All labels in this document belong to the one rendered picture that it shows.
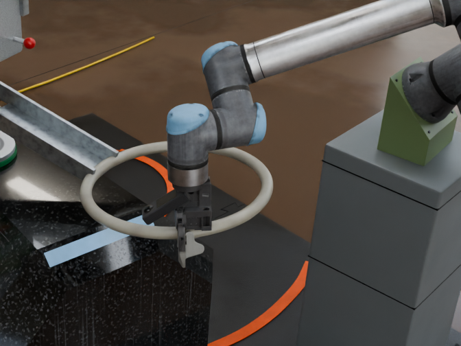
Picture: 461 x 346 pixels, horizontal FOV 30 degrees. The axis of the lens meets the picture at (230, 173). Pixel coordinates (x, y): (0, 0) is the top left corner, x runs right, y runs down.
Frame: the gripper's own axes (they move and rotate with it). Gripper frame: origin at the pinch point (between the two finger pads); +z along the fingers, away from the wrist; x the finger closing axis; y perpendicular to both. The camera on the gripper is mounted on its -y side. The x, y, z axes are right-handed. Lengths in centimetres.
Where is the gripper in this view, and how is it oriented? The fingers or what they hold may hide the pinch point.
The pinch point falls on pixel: (180, 255)
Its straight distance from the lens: 199.7
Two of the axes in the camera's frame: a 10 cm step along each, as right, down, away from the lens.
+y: 9.9, -0.4, 1.0
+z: -0.1, 8.9, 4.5
